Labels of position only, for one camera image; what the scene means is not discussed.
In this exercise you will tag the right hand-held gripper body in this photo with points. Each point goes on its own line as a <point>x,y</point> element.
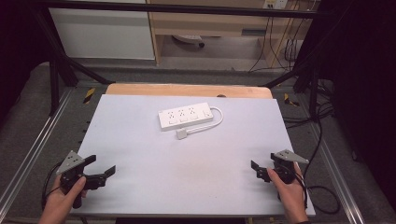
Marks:
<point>285,168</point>

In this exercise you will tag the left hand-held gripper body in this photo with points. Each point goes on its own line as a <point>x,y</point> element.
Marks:
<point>73,161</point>

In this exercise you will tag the white power strip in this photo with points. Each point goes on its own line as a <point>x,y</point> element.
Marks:
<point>185,116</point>

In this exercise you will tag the person's right hand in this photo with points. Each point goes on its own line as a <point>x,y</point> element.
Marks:
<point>289,194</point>

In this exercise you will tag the person's left hand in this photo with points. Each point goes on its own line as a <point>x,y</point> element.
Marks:
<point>59,200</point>

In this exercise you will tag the yellow black tape strip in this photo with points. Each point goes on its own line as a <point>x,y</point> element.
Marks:
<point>88,95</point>
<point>290,100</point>

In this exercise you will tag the wooden table board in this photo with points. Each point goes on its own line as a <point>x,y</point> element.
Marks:
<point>186,90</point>

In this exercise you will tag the white cabinet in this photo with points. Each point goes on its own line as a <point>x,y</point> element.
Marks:
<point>99,32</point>

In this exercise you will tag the office chair base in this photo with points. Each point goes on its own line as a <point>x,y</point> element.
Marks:
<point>190,39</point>

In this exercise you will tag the light wooden desk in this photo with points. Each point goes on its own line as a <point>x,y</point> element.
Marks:
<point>218,23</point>

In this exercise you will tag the aluminium rail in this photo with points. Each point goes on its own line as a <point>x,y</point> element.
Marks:
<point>32,149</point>
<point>339,179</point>

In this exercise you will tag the white wall socket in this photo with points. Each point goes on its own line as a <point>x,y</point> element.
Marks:
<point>274,3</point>

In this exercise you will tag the black metal frame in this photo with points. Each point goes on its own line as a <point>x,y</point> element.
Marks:
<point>174,8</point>

